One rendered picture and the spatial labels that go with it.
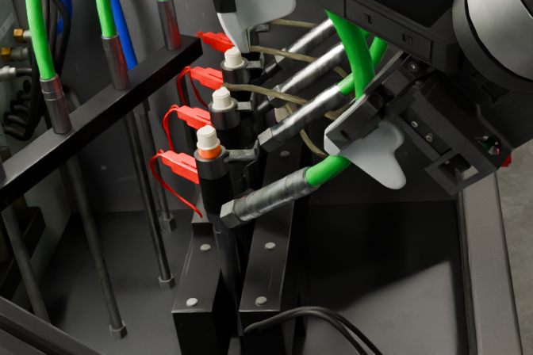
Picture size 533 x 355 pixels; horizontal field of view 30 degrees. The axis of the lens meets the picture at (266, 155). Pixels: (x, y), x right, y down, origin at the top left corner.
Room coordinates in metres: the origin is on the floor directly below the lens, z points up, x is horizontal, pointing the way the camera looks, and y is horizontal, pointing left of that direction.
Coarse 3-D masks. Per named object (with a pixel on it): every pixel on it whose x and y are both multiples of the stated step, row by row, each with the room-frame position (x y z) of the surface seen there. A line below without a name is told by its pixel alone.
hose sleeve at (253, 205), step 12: (288, 180) 0.59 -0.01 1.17; (300, 180) 0.58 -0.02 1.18; (264, 192) 0.60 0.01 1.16; (276, 192) 0.59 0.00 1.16; (288, 192) 0.58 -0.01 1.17; (300, 192) 0.58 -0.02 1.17; (240, 204) 0.61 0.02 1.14; (252, 204) 0.60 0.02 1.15; (264, 204) 0.60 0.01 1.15; (276, 204) 0.59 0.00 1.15; (240, 216) 0.61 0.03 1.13; (252, 216) 0.60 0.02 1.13
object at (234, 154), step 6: (228, 150) 0.73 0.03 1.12; (234, 150) 0.73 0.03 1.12; (240, 150) 0.72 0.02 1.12; (246, 150) 0.72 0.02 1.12; (252, 150) 0.72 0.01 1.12; (228, 156) 0.72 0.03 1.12; (234, 156) 0.72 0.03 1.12; (240, 156) 0.71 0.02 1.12; (246, 156) 0.71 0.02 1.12; (252, 156) 0.71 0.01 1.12
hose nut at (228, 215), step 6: (228, 204) 0.62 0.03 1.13; (234, 204) 0.62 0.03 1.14; (222, 210) 0.62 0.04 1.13; (228, 210) 0.62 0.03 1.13; (234, 210) 0.61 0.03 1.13; (222, 216) 0.62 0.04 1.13; (228, 216) 0.61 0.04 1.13; (234, 216) 0.61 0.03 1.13; (228, 222) 0.61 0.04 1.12; (234, 222) 0.61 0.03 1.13; (240, 222) 0.61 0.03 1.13; (246, 222) 0.61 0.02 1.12; (228, 228) 0.61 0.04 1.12
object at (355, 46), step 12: (336, 24) 0.56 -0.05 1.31; (348, 24) 0.56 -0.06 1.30; (348, 36) 0.55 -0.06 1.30; (360, 36) 0.56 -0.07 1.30; (348, 48) 0.55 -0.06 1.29; (360, 48) 0.55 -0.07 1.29; (360, 60) 0.55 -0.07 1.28; (360, 72) 0.55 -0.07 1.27; (372, 72) 0.55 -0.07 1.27; (360, 84) 0.55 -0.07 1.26; (360, 96) 0.55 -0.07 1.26; (336, 156) 0.56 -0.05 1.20; (312, 168) 0.58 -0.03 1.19; (324, 168) 0.57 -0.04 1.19; (336, 168) 0.56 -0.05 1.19; (312, 180) 0.57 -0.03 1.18; (324, 180) 0.57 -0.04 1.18
